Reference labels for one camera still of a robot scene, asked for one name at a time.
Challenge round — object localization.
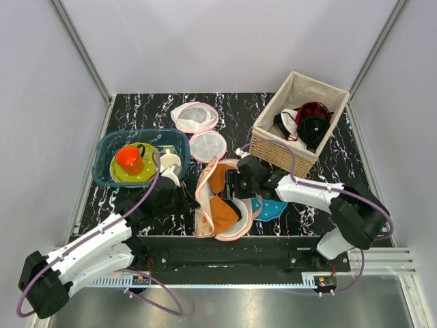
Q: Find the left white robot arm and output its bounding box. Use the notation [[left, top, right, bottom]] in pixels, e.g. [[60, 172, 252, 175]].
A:
[[16, 176, 200, 319]]

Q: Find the teal plastic bin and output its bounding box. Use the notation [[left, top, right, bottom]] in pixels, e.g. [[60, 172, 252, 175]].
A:
[[91, 128, 191, 189]]

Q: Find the right aluminium frame post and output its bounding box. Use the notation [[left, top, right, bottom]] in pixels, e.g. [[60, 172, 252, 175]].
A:
[[350, 0, 410, 100]]

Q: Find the purple cable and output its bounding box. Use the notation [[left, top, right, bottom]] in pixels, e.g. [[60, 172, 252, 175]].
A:
[[15, 150, 185, 318], [240, 139, 395, 297]]

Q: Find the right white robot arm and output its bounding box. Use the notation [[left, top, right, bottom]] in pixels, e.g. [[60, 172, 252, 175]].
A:
[[221, 155, 391, 271]]

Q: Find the cream cup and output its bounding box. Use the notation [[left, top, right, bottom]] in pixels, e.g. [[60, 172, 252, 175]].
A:
[[160, 153, 182, 172]]

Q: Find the red and black bra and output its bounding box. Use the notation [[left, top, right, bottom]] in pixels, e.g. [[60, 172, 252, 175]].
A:
[[295, 101, 333, 150]]

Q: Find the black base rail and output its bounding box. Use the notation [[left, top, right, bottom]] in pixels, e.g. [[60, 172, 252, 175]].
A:
[[131, 236, 350, 286]]

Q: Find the yellow polka dot plate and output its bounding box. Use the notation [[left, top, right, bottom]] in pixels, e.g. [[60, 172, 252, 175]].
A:
[[109, 142, 158, 183]]

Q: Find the floral mesh laundry bag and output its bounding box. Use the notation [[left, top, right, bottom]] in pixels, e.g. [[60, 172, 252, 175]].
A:
[[195, 157, 261, 242]]

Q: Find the aluminium frame post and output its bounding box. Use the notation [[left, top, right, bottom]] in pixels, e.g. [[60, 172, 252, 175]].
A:
[[350, 0, 410, 100], [49, 0, 112, 105]]

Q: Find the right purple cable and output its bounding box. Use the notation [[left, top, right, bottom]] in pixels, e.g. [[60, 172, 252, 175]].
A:
[[240, 139, 395, 297]]

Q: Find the orange plastic lid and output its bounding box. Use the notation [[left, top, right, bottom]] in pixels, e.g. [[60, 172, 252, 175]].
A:
[[115, 145, 145, 176]]

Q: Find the blue polka dot plate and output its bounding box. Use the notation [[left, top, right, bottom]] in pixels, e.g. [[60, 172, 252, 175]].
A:
[[251, 197, 287, 222]]

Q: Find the white round mesh bra bag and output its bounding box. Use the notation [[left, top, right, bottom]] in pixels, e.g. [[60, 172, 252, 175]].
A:
[[170, 102, 227, 163]]

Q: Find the orange bra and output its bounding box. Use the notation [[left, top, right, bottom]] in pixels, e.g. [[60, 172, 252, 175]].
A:
[[208, 164, 242, 234]]

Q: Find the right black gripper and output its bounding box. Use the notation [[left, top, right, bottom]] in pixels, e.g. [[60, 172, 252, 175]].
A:
[[221, 169, 258, 200]]

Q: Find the wicker basket with liner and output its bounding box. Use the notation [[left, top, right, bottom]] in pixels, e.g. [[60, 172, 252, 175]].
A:
[[249, 71, 350, 178]]

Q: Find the left aluminium frame post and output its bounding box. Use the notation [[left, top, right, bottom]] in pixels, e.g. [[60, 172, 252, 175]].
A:
[[49, 0, 112, 105]]

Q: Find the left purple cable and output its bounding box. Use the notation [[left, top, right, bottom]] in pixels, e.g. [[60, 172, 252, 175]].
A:
[[15, 150, 185, 318]]

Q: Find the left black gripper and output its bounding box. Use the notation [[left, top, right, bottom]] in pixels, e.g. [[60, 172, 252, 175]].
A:
[[155, 181, 200, 217]]

